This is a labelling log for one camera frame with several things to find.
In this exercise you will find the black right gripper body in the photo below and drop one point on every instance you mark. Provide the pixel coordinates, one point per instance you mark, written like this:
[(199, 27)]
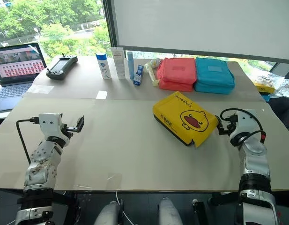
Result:
[(230, 129)]

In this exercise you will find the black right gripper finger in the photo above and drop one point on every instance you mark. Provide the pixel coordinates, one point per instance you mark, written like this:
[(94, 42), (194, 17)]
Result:
[(222, 131), (220, 122)]

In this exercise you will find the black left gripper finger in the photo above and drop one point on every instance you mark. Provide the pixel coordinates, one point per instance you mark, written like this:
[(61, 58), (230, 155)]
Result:
[(80, 123), (71, 129)]

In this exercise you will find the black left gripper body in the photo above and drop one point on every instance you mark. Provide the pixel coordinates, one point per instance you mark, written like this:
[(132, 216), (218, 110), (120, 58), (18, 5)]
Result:
[(66, 133)]

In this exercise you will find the yellow duck pouch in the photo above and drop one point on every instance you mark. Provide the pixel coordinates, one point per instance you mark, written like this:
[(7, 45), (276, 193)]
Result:
[(181, 110)]

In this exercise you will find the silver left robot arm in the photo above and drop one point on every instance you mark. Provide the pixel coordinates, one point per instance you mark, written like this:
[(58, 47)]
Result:
[(41, 164)]

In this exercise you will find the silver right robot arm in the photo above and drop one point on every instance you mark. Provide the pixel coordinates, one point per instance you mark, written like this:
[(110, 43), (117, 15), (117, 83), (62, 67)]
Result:
[(254, 161)]

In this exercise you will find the turquoise blue fabric pouch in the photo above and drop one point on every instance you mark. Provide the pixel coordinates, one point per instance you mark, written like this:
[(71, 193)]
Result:
[(213, 75)]

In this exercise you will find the clear tape patch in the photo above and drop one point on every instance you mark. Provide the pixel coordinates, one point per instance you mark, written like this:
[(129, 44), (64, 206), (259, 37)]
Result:
[(41, 89)]

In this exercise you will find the flat yellow box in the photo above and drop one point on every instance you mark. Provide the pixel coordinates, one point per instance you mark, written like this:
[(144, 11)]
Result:
[(266, 89)]

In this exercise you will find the black handheld remote controller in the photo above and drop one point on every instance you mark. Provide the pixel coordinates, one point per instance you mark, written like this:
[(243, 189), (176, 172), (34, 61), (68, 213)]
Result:
[(60, 68)]

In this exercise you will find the white bottle with blue label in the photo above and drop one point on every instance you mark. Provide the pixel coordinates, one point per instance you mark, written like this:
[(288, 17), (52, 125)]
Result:
[(104, 68)]

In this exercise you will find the coral red fabric pouch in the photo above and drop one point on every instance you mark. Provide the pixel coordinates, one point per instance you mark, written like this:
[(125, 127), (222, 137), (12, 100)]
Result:
[(177, 72)]

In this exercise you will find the clear plastic clutter pile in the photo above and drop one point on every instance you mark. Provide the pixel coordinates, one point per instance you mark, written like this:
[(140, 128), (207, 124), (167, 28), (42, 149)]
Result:
[(281, 85)]

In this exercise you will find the tall white tube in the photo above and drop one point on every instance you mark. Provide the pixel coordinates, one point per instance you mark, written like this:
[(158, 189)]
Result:
[(118, 63)]

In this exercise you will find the blue white toothpaste box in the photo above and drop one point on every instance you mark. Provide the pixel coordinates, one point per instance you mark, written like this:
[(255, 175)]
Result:
[(138, 76)]

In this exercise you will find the slim light blue bottle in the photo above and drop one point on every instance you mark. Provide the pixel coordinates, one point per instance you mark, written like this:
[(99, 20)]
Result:
[(130, 65)]

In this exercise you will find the yellow clear plastic bag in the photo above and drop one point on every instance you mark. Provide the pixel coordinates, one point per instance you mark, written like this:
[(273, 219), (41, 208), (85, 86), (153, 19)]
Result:
[(152, 72)]

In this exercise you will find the open laptop computer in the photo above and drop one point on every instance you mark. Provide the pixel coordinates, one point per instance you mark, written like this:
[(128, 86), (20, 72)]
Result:
[(17, 63)]

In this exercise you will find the grey rounded cover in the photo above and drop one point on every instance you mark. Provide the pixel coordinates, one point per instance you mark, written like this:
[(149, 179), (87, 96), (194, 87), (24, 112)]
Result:
[(170, 212), (109, 214)]

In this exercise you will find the white roller blind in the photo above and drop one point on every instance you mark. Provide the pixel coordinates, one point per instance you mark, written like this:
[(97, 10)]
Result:
[(200, 23)]

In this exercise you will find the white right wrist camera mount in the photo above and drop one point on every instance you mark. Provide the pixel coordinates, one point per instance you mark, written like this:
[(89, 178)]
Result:
[(245, 119)]

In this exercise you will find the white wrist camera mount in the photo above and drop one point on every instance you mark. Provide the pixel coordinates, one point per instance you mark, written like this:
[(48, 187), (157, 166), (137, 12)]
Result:
[(245, 119), (49, 124)]

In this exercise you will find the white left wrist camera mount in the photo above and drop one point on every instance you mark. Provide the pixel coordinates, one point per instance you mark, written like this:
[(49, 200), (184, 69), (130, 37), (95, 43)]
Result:
[(49, 124)]

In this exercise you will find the black metal bracket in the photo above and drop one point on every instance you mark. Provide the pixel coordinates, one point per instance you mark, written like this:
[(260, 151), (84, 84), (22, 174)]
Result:
[(200, 212)]

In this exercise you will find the dark window frame post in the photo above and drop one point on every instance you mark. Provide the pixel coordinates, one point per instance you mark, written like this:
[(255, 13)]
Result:
[(108, 23)]

